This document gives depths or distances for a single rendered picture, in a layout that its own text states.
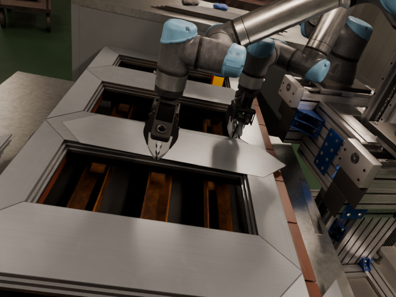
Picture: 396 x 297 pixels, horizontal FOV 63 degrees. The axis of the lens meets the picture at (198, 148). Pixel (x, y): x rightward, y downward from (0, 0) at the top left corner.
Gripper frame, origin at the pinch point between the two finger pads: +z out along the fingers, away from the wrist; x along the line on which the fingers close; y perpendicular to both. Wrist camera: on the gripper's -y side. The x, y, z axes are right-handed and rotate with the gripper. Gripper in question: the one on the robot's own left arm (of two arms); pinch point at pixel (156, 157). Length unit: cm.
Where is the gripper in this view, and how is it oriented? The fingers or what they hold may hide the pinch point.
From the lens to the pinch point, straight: 88.8
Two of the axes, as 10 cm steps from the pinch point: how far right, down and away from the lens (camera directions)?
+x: -9.8, -1.9, -1.0
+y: 0.2, -5.6, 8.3
